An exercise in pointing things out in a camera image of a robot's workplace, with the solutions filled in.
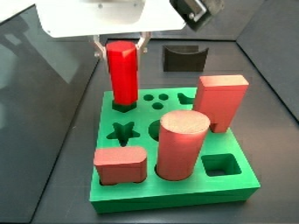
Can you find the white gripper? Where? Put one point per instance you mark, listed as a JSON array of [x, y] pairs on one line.
[[71, 18]]

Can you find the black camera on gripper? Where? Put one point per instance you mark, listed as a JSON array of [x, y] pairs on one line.
[[198, 12]]

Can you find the black curved holder block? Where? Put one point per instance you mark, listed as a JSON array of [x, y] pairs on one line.
[[183, 58]]

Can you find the red cylinder peg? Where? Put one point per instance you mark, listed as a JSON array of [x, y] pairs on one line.
[[183, 129]]

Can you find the red hexagon peg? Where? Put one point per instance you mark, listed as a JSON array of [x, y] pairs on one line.
[[123, 71]]

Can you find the red rectangular arch block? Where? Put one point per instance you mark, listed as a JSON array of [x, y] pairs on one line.
[[218, 98]]

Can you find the red short rounded block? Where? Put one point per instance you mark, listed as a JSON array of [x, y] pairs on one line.
[[120, 165]]

